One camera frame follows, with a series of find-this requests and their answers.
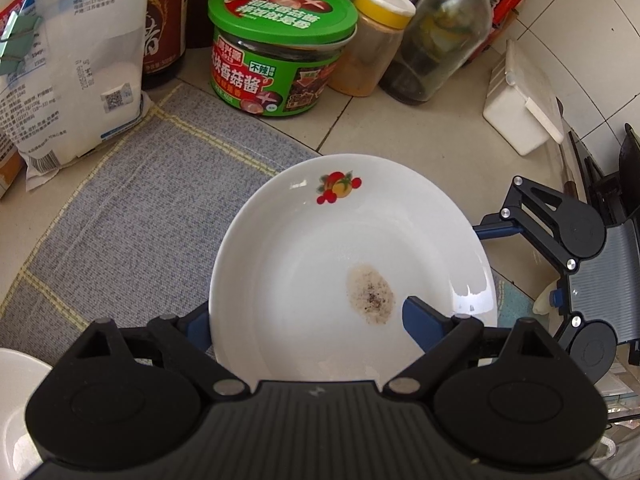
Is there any green-lidded sauce jar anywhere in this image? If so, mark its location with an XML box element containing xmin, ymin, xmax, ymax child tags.
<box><xmin>206</xmin><ymin>0</ymin><xmax>359</xmax><ymax>118</ymax></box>

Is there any white pink-floral bowl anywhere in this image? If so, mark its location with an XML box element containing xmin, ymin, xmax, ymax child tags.
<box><xmin>0</xmin><ymin>347</ymin><xmax>53</xmax><ymax>461</ymax></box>

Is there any clear glass bottle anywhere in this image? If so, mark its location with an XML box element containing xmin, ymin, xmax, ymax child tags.
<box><xmin>380</xmin><ymin>0</ymin><xmax>493</xmax><ymax>106</ymax></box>

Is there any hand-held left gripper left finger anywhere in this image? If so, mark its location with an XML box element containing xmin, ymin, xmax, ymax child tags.
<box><xmin>62</xmin><ymin>302</ymin><xmax>253</xmax><ymax>402</ymax></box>

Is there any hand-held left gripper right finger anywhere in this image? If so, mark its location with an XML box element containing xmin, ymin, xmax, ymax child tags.
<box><xmin>382</xmin><ymin>295</ymin><xmax>576</xmax><ymax>396</ymax></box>

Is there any dark vinegar bottle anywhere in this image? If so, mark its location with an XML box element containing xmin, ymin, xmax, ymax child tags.
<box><xmin>141</xmin><ymin>0</ymin><xmax>192</xmax><ymax>91</ymax></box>

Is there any white fruit-print plate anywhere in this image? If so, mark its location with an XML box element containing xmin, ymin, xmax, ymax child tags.
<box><xmin>209</xmin><ymin>154</ymin><xmax>498</xmax><ymax>391</ymax></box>

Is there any yellow-capped spice bottle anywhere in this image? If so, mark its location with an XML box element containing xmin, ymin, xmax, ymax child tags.
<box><xmin>327</xmin><ymin>0</ymin><xmax>417</xmax><ymax>98</ymax></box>

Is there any white printed plastic bag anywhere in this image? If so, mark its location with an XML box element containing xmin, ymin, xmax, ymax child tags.
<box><xmin>0</xmin><ymin>0</ymin><xmax>153</xmax><ymax>191</ymax></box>

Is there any orange and white packet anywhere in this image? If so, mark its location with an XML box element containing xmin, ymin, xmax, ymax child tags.
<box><xmin>0</xmin><ymin>0</ymin><xmax>26</xmax><ymax>201</ymax></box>

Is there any black metal object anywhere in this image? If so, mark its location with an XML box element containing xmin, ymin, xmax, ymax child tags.
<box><xmin>582</xmin><ymin>122</ymin><xmax>640</xmax><ymax>226</ymax></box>

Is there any grey checked table mat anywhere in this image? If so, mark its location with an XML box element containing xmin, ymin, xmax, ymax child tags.
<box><xmin>0</xmin><ymin>82</ymin><xmax>538</xmax><ymax>361</ymax></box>

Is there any white seasoning box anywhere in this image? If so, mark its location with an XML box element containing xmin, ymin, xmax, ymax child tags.
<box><xmin>482</xmin><ymin>37</ymin><xmax>566</xmax><ymax>157</ymax></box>

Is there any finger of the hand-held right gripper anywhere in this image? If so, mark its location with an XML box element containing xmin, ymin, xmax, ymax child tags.
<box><xmin>547</xmin><ymin>280</ymin><xmax>586</xmax><ymax>361</ymax></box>
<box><xmin>472</xmin><ymin>175</ymin><xmax>581</xmax><ymax>273</ymax></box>

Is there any green binder clip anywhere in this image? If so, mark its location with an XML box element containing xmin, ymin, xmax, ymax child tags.
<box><xmin>0</xmin><ymin>2</ymin><xmax>46</xmax><ymax>76</ymax></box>

